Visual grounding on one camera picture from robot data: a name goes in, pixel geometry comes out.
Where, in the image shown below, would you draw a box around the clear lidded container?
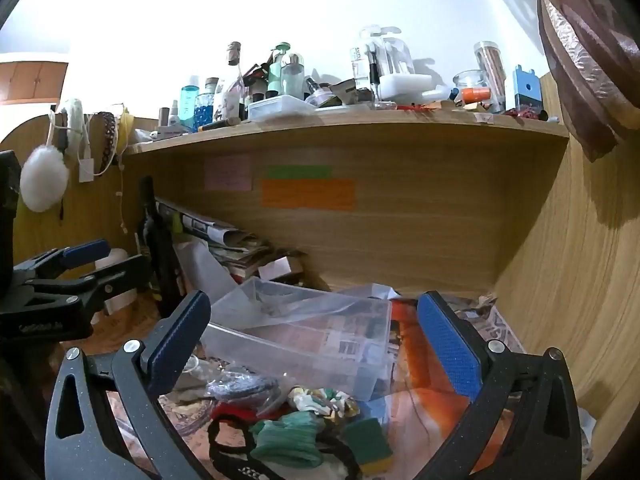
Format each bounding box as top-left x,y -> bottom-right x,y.
247,94 -> 317,122

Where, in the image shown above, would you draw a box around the wooden cabinet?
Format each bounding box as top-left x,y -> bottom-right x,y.
0,59 -> 69,107

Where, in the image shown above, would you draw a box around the green and yellow sponge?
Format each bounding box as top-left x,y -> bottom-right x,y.
342,417 -> 396,475

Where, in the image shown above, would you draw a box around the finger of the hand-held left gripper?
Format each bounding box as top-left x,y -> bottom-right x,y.
25,254 -> 153,312
12,239 -> 112,287

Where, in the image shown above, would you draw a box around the clear tall bottle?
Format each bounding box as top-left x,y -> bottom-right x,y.
280,52 -> 306,98

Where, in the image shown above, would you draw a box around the newspaper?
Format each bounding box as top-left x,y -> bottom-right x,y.
445,292 -> 528,356

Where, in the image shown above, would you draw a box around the green scrunchie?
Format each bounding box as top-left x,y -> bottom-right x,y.
249,410 -> 327,470

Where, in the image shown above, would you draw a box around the blue box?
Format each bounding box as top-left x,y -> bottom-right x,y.
512,64 -> 544,112

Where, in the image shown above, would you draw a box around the red cloth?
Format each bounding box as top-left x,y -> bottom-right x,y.
210,400 -> 288,423

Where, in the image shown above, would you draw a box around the wooden shelf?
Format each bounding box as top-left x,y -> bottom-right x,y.
121,106 -> 572,157

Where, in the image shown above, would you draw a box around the white rectangular box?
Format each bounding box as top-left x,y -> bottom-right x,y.
378,72 -> 434,102

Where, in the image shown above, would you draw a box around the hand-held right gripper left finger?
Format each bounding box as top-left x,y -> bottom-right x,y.
44,290 -> 213,480

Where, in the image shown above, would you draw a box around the dark tall bottle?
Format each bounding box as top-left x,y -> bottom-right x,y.
136,175 -> 187,317

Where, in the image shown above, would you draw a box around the small white box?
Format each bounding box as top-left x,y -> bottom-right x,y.
256,255 -> 307,282

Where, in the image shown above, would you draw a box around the green sticky note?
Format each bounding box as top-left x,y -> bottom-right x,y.
266,164 -> 333,180

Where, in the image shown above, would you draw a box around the black headband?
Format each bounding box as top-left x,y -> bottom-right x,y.
207,415 -> 363,480

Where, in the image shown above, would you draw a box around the white fluffy headband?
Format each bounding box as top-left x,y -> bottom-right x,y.
59,97 -> 87,153

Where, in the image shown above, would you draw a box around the clear bag with dark item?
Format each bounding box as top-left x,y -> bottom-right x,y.
206,371 -> 293,407

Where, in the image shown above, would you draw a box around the clear plastic storage box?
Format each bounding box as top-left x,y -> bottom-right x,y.
200,277 -> 393,401

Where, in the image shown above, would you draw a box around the stack of magazines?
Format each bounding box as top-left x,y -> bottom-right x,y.
154,197 -> 307,291

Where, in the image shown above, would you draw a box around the round glass jar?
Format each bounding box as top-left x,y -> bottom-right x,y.
452,69 -> 494,104

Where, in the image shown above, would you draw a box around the blue liquid bottle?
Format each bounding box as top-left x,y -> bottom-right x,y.
180,75 -> 201,134

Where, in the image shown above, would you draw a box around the blue beads jar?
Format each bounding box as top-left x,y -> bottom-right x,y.
193,92 -> 216,122

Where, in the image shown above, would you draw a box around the pink sticky note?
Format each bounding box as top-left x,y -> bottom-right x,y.
204,155 -> 252,192

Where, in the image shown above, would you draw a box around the green cap bottle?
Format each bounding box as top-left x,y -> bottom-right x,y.
267,40 -> 292,99

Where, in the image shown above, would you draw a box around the orange sticky note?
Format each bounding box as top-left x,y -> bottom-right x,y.
261,179 -> 357,211

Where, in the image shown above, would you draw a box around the white fluffy pompom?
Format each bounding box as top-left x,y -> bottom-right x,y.
20,145 -> 70,212

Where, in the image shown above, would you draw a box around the orange printed magazine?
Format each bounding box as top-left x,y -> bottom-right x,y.
370,297 -> 526,480

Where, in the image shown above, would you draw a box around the grey paper bag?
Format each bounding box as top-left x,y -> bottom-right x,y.
171,239 -> 241,308

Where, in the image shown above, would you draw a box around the white plastic bottle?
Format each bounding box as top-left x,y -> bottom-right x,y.
94,248 -> 140,317

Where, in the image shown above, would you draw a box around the brown hanging cloth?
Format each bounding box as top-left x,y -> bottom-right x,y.
536,0 -> 640,163

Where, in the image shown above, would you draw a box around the brown beaded headband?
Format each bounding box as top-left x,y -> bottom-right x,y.
96,111 -> 121,177

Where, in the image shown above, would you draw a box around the tall canister brown contents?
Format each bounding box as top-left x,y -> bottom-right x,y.
473,40 -> 507,112

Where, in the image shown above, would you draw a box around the floral scrunchie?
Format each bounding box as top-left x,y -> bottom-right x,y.
287,386 -> 361,420

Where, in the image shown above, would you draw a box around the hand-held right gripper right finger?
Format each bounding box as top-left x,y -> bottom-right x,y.
416,290 -> 584,480

